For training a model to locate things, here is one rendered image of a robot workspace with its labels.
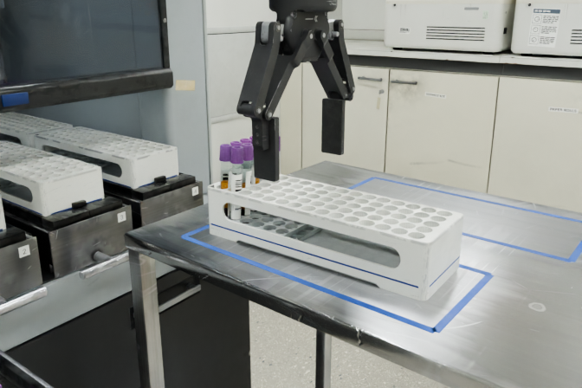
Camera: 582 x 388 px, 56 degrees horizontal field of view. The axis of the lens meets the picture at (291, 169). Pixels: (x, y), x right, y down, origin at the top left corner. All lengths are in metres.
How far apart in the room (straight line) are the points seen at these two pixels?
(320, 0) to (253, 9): 2.29
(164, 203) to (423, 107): 1.89
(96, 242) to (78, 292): 0.07
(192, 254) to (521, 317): 0.36
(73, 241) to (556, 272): 0.62
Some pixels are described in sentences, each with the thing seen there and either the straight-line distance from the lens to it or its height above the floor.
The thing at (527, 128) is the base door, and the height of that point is 0.61.
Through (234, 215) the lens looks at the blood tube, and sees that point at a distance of 0.69.
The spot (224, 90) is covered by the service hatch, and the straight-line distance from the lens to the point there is 2.74.
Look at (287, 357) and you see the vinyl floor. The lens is 1.90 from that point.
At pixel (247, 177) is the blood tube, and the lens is 0.69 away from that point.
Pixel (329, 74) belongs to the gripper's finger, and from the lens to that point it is 0.67.
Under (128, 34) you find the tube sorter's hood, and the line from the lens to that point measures 0.94.
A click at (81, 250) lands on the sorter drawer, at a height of 0.76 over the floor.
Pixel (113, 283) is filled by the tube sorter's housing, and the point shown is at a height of 0.69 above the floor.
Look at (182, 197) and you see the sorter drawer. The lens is 0.95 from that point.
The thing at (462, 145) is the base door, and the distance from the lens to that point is 2.62.
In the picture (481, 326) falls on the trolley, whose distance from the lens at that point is 0.55.
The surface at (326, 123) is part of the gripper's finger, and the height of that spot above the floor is 0.96.
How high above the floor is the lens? 1.10
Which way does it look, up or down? 16 degrees down
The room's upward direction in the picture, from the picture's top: straight up
